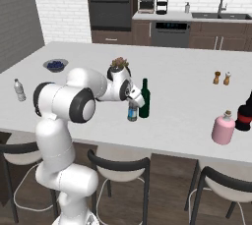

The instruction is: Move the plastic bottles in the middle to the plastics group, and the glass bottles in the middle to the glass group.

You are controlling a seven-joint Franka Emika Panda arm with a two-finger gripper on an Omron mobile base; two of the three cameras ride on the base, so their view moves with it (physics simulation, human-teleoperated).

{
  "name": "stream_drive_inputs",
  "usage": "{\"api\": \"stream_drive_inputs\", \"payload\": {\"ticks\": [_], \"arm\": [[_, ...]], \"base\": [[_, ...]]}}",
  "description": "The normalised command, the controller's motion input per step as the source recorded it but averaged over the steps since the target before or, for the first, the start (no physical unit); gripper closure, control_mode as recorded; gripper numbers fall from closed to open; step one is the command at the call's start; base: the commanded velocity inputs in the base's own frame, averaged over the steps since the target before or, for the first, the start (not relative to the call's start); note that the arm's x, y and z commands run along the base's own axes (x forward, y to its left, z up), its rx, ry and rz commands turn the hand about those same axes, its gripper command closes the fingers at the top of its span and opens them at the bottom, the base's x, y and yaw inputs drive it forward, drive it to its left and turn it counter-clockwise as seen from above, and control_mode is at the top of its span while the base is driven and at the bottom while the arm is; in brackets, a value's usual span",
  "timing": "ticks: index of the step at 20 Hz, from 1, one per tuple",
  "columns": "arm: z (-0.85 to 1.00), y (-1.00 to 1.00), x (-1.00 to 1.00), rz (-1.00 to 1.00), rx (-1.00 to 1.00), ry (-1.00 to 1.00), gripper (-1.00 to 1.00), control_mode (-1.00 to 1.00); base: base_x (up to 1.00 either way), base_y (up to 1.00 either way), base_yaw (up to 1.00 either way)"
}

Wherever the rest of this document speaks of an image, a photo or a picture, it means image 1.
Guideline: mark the black bottle with red band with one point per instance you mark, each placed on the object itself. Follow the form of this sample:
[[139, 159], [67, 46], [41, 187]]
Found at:
[[244, 117]]

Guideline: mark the built-in wall oven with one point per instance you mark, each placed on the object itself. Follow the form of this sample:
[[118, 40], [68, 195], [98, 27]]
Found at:
[[110, 9]]

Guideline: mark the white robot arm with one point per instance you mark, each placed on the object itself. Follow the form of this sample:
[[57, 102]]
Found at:
[[54, 143]]

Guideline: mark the dark green glass bottle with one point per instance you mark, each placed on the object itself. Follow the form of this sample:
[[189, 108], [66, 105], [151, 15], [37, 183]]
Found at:
[[144, 102]]

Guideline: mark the pink jug with cork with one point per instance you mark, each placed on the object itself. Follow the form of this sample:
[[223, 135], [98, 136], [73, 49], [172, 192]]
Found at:
[[223, 130]]

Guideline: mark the clear plastic water bottle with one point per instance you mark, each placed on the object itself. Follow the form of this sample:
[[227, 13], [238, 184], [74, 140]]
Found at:
[[19, 92]]

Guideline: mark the metal sink tap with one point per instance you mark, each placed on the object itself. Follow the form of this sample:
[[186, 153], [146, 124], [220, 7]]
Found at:
[[222, 3]]

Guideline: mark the white soap dispenser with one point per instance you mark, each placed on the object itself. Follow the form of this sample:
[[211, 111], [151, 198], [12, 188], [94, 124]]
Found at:
[[187, 8]]

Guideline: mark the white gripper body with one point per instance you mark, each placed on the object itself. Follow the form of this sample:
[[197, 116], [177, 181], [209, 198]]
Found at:
[[138, 100]]

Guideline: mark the brown base cupboards run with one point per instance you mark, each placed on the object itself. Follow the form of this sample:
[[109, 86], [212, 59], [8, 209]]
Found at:
[[226, 37]]

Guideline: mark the small potted plant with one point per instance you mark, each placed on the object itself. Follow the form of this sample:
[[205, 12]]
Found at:
[[119, 62]]

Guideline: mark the black stool with cream seat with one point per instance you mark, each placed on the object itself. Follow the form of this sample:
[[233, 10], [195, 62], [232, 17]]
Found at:
[[121, 166], [19, 157], [229, 183]]

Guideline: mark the brown salt shaker white top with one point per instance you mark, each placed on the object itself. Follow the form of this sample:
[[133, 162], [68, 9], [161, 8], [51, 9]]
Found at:
[[227, 79]]

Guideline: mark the dark kitchen sink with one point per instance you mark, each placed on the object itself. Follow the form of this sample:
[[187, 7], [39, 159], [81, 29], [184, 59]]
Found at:
[[223, 16]]

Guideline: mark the silver coffee machine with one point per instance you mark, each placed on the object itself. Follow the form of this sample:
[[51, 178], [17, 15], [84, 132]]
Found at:
[[146, 3]]

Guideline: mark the brown pepper shaker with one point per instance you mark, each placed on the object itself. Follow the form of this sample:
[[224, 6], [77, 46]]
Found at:
[[216, 78]]

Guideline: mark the grey dishwasher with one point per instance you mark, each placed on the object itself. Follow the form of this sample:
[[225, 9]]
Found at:
[[170, 34]]

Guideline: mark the small clear plastic bottle blue label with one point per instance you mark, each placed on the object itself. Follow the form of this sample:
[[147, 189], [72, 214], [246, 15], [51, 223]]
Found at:
[[132, 113]]

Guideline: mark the grey bowl of blueberries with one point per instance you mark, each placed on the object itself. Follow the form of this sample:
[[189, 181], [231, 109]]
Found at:
[[55, 65]]

